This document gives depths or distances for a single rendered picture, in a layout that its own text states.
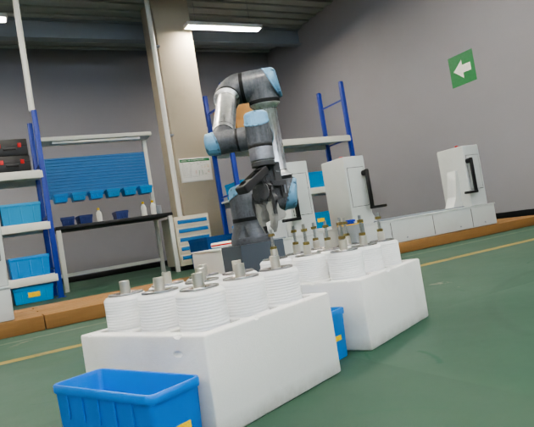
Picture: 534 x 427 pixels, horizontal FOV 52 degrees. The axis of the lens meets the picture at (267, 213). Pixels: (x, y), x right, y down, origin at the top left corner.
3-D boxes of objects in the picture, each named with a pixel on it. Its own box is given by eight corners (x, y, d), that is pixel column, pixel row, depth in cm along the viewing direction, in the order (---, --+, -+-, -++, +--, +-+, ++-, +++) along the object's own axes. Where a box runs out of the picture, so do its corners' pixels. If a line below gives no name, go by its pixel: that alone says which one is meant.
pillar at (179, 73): (180, 267, 824) (140, 10, 836) (214, 260, 850) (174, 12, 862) (192, 266, 774) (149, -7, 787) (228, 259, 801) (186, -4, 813)
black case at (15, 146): (-9, 164, 573) (-12, 148, 573) (26, 162, 589) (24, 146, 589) (-9, 157, 535) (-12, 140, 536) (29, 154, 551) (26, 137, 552)
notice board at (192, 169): (181, 183, 780) (178, 158, 781) (213, 180, 803) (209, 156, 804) (181, 182, 779) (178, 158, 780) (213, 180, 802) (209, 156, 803)
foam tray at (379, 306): (253, 349, 159) (242, 289, 160) (321, 319, 190) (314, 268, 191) (372, 351, 135) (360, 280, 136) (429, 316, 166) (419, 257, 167)
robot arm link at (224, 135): (210, 73, 207) (200, 135, 169) (238, 68, 206) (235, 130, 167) (217, 100, 214) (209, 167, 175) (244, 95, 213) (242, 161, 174)
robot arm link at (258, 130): (269, 113, 168) (266, 107, 159) (275, 147, 167) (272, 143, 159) (244, 117, 169) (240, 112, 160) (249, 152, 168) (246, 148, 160)
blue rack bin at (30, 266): (8, 280, 576) (5, 260, 577) (47, 274, 594) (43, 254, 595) (11, 280, 532) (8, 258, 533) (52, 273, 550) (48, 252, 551)
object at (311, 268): (299, 318, 158) (289, 257, 158) (330, 313, 159) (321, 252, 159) (304, 324, 148) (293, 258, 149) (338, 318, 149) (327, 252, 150)
